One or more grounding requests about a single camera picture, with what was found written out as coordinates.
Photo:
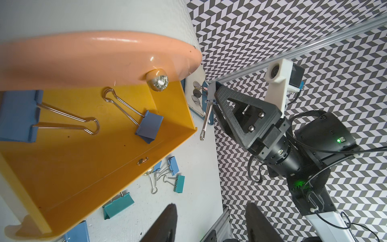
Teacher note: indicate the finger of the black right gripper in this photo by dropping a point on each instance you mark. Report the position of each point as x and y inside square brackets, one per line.
[243, 118]

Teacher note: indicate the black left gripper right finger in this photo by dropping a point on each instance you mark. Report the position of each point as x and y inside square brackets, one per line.
[258, 227]

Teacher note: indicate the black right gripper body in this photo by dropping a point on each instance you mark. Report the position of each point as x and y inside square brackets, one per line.
[279, 154]

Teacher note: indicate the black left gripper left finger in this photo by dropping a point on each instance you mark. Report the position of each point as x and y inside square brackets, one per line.
[164, 228]

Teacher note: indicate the yellow drawer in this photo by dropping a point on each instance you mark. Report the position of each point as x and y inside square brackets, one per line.
[56, 182]

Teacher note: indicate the orange pink top drawer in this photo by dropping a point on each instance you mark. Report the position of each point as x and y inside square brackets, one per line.
[94, 59]

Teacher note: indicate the blue binder clip pile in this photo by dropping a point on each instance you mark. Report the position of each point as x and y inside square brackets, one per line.
[20, 115]

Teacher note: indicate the cream round drawer cabinet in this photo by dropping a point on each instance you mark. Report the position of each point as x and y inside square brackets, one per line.
[26, 19]

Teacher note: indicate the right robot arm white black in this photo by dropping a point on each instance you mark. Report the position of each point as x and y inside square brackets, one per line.
[327, 142]

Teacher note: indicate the green binder clip far right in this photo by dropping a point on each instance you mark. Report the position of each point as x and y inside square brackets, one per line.
[177, 182]

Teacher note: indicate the green binder clip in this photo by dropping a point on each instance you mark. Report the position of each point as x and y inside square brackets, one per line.
[117, 205]
[177, 182]

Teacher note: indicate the green binder clip centre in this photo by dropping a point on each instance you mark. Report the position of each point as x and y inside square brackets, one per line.
[117, 205]

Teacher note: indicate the teal blue tray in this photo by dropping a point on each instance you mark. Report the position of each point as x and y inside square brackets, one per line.
[195, 90]

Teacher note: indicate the aluminium front rail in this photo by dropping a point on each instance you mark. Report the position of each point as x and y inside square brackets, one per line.
[221, 229]

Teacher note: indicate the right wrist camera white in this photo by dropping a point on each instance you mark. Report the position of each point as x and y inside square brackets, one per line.
[284, 77]

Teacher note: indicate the aluminium corner post right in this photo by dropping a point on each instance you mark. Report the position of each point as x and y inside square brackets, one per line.
[349, 32]

